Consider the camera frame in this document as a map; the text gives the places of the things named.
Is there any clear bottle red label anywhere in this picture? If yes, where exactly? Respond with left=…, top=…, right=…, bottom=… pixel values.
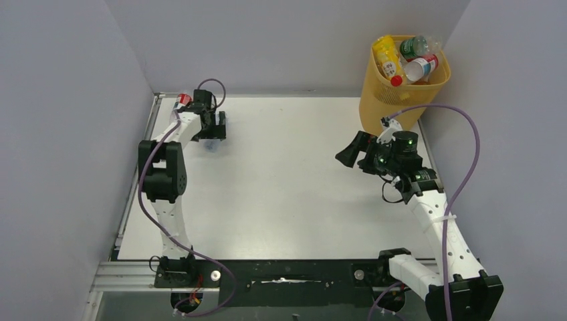
left=171, top=93, right=193, bottom=121

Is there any yellow juice bottle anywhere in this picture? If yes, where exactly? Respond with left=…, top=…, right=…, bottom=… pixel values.
left=371, top=35, right=405, bottom=87

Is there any clear bottle dark green label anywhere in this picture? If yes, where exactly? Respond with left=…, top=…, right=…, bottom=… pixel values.
left=399, top=35, right=443, bottom=61

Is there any clear bottle blue purple label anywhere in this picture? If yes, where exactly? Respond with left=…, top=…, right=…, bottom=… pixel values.
left=204, top=139, right=221, bottom=153

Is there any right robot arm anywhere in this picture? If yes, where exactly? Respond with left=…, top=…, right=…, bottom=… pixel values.
left=335, top=130, right=503, bottom=320

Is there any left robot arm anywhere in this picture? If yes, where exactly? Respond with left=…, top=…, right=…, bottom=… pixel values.
left=138, top=88, right=226, bottom=280

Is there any yellow plastic waste bin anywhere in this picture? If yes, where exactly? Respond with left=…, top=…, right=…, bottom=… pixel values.
left=359, top=35, right=451, bottom=135

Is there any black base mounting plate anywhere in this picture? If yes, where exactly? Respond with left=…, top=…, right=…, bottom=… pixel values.
left=151, top=258, right=396, bottom=312

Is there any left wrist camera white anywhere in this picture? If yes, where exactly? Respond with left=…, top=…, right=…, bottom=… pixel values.
left=193, top=89, right=215, bottom=105

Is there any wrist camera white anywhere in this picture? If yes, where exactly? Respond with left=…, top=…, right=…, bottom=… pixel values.
left=193, top=89, right=215, bottom=105
left=377, top=116, right=403, bottom=144

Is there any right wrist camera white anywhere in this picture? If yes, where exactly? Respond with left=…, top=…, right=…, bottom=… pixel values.
left=377, top=116, right=403, bottom=144

